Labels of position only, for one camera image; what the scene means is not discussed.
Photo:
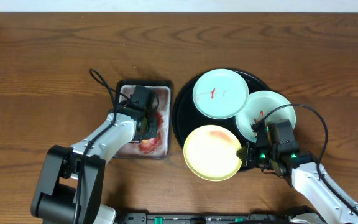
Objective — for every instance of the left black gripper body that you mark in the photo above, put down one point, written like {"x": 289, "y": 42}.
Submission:
{"x": 150, "y": 129}

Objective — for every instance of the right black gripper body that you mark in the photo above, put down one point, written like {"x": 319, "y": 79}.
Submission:
{"x": 258, "y": 156}

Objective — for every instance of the yellow plate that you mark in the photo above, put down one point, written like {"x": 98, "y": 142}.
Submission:
{"x": 210, "y": 152}

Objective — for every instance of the light green plate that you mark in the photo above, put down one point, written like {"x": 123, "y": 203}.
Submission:
{"x": 258, "y": 105}

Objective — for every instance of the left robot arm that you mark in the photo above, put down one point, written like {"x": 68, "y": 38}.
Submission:
{"x": 71, "y": 180}

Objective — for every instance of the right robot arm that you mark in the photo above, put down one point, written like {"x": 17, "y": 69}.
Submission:
{"x": 305, "y": 175}

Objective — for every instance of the black rectangular soapy tray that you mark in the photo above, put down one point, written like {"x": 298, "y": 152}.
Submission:
{"x": 158, "y": 148}

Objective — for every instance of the round black tray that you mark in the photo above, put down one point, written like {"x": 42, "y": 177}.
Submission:
{"x": 185, "y": 116}

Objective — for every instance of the light blue plate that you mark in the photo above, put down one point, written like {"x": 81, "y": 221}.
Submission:
{"x": 220, "y": 94}

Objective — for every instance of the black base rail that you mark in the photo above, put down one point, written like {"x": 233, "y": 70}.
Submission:
{"x": 203, "y": 218}

